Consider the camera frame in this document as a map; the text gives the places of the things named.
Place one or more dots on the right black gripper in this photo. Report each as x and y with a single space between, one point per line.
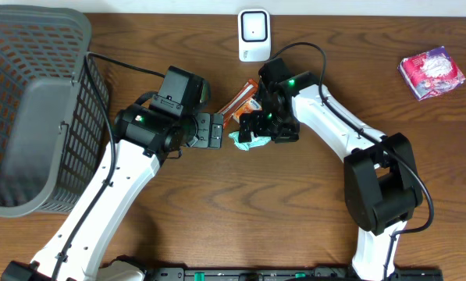
288 136

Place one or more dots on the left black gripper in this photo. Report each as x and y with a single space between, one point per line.
208 129

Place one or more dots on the small orange tissue pack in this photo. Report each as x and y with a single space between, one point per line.
247 107

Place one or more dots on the teal packet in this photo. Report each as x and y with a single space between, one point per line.
246 146

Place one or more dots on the orange red snack bar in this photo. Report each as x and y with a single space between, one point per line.
247 91

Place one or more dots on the purple red snack bag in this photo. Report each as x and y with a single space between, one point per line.
430 74

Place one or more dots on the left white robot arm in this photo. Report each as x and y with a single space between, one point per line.
147 136

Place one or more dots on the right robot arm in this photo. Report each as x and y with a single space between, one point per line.
381 183

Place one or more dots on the grey plastic shopping basket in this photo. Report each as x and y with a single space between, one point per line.
51 98

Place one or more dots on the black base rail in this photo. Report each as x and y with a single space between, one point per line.
179 274

